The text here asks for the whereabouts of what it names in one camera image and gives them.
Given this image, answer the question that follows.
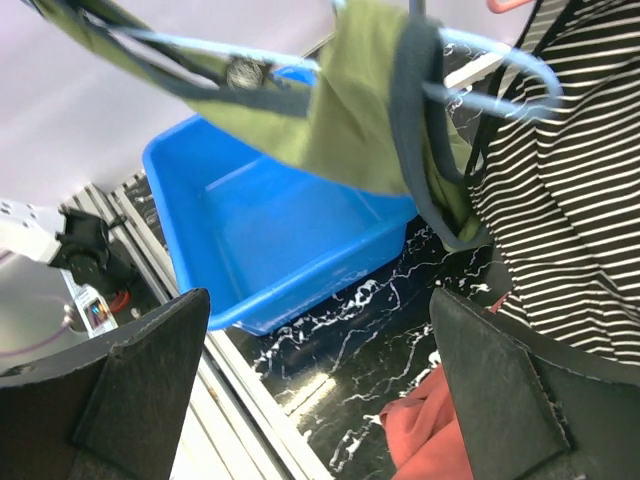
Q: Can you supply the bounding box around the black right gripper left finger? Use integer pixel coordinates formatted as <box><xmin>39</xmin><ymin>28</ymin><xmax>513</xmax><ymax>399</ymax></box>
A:
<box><xmin>1</xmin><ymin>289</ymin><xmax>210</xmax><ymax>479</ymax></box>

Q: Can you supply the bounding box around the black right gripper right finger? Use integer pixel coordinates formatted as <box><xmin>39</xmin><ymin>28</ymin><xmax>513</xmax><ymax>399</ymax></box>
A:
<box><xmin>430</xmin><ymin>289</ymin><xmax>639</xmax><ymax>479</ymax></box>

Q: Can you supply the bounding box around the black white striped tank top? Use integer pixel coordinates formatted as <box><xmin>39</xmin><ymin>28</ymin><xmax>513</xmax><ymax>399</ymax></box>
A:
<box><xmin>468</xmin><ymin>0</ymin><xmax>639</xmax><ymax>365</ymax></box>

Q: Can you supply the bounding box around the light blue wire hanger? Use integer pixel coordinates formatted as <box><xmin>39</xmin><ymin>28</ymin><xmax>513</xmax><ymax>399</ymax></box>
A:
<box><xmin>109</xmin><ymin>0</ymin><xmax>564</xmax><ymax>119</ymax></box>

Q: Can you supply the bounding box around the green graphic tank top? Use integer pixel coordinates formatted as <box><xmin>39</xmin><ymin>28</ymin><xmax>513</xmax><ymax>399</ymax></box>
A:
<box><xmin>36</xmin><ymin>1</ymin><xmax>490</xmax><ymax>251</ymax></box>

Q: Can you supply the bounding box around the pink wire hanger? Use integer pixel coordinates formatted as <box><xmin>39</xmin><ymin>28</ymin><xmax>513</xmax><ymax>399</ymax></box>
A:
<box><xmin>486</xmin><ymin>0</ymin><xmax>531</xmax><ymax>14</ymax></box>

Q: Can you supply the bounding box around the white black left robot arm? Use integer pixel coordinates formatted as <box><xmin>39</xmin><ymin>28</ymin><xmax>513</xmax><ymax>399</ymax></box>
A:
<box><xmin>1</xmin><ymin>199</ymin><xmax>138</xmax><ymax>314</ymax></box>

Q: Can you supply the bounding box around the red graphic tank top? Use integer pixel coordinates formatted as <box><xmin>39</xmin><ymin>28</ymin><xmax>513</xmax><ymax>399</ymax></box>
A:
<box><xmin>379</xmin><ymin>294</ymin><xmax>511</xmax><ymax>480</ymax></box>

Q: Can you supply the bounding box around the blue plastic bin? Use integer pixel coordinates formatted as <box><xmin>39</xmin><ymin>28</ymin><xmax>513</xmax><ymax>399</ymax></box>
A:
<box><xmin>141</xmin><ymin>65</ymin><xmax>419</xmax><ymax>335</ymax></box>

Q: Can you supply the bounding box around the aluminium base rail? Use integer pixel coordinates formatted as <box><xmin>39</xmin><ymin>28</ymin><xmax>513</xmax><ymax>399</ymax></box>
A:
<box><xmin>67</xmin><ymin>173</ymin><xmax>331</xmax><ymax>479</ymax></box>

